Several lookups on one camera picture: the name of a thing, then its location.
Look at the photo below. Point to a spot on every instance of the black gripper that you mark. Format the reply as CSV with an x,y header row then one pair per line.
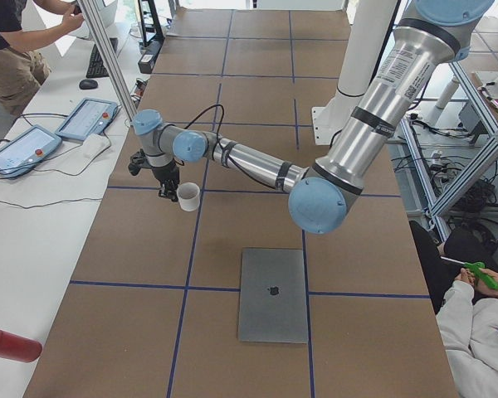
x,y
166,172

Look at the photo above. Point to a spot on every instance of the white ceramic cup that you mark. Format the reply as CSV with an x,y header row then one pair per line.
x,y
188,194

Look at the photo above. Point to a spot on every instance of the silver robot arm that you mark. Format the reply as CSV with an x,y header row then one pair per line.
x,y
359,120

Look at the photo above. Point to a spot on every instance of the grey closed laptop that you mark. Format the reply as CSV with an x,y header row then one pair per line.
x,y
272,296

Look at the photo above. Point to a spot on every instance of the white crumpled cloth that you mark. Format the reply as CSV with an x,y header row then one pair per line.
x,y
94,145

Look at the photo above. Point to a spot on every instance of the far teach pendant tablet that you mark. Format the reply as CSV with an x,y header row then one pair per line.
x,y
90,116

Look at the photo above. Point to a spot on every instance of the teach pendant tablet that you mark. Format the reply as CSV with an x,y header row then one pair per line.
x,y
90,116
23,153

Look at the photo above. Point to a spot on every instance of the black computer box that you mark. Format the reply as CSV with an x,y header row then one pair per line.
x,y
148,59

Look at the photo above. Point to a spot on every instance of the black computer mouse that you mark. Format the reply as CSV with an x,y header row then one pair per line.
x,y
88,84

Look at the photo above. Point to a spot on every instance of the black keyboard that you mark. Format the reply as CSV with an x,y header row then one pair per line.
x,y
96,68

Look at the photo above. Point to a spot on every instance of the near teach pendant tablet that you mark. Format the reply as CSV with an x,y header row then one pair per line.
x,y
23,153

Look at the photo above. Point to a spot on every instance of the standing person black shirt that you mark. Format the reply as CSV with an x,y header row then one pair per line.
x,y
23,69

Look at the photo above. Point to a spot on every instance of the red cylindrical bottle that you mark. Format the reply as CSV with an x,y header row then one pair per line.
x,y
18,348

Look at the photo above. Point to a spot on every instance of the seated person white hoodie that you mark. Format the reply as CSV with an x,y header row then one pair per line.
x,y
466,309

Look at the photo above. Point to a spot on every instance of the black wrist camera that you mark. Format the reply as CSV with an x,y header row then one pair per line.
x,y
137,162

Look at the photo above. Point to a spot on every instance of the aluminium frame post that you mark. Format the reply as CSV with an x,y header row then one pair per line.
x,y
102,41

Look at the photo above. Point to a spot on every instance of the green handled tool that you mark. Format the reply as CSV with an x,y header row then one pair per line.
x,y
476,269

